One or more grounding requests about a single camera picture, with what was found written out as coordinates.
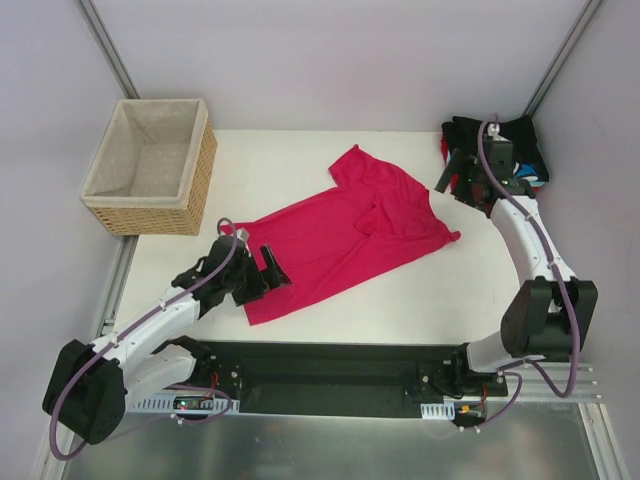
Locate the red t shirt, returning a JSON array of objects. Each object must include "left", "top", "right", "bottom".
[{"left": 441, "top": 137, "right": 545, "bottom": 191}]

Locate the pink t shirt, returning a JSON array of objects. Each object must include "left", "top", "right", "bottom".
[{"left": 236, "top": 146, "right": 461, "bottom": 326}]

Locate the wicker basket with liner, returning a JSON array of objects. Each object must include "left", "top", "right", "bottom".
[{"left": 81, "top": 99, "right": 217, "bottom": 236}]

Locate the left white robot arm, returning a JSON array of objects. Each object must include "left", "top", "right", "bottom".
[{"left": 42, "top": 234, "right": 291, "bottom": 460}]

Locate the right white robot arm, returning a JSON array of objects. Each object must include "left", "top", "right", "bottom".
[{"left": 436, "top": 137, "right": 598, "bottom": 398}]

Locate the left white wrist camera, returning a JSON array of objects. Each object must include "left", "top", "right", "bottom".
[{"left": 236, "top": 228, "right": 249, "bottom": 242}]

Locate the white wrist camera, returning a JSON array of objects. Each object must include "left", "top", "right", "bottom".
[
  {"left": 236, "top": 228, "right": 249, "bottom": 242},
  {"left": 485, "top": 122, "right": 505, "bottom": 141}
]

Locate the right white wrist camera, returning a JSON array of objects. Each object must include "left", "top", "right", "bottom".
[{"left": 485, "top": 122, "right": 505, "bottom": 141}]

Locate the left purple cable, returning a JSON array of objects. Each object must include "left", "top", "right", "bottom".
[{"left": 49, "top": 218, "right": 236, "bottom": 461}]

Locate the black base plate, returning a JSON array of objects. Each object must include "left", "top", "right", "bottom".
[{"left": 183, "top": 341, "right": 507, "bottom": 418}]

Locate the right aluminium frame post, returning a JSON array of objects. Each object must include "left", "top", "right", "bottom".
[{"left": 523, "top": 0, "right": 606, "bottom": 118}]

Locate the aluminium frame post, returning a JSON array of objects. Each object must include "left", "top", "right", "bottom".
[
  {"left": 523, "top": 0, "right": 606, "bottom": 118},
  {"left": 75, "top": 0, "right": 140, "bottom": 100}
]

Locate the left aluminium frame post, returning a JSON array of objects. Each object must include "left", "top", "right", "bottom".
[{"left": 75, "top": 0, "right": 140, "bottom": 100}]

